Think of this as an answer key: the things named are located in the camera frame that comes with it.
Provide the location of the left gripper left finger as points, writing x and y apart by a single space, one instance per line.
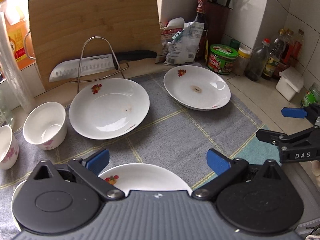
58 199

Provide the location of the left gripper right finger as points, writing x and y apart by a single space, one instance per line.
258 199

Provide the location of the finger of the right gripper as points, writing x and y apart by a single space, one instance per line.
294 112
306 140

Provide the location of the white bowl pink flowers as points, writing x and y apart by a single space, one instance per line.
45 127

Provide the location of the white plate with flower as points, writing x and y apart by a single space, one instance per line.
109 109
197 88

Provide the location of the steel santoku kitchen knife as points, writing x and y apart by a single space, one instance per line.
96 64

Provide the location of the green glass jar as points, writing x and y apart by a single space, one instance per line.
312 95

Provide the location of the white seasoning box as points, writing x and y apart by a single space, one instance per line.
290 83

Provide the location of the red sauce bottle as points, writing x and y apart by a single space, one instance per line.
293 48

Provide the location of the oil bottle yellow label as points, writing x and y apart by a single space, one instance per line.
276 49

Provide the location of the clear bottle red cap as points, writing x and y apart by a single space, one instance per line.
258 61

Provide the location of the yellow lid spice jar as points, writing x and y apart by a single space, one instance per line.
242 61

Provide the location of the green lid sauce jar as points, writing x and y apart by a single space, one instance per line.
221 59

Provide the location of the grey checked table cloth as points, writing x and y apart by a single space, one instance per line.
171 136

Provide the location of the clear plastic wrap roll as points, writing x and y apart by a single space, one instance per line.
13 74

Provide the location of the dark soy sauce bottle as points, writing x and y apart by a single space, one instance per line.
202 25

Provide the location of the dark wooden knife block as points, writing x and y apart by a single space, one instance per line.
216 17

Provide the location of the white plastic food bag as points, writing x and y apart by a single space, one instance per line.
183 47

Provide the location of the red white packet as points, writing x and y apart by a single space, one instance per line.
167 32

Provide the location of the orange oil jug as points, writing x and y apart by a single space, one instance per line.
17 26

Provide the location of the bamboo cutting board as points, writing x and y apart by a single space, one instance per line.
62 30

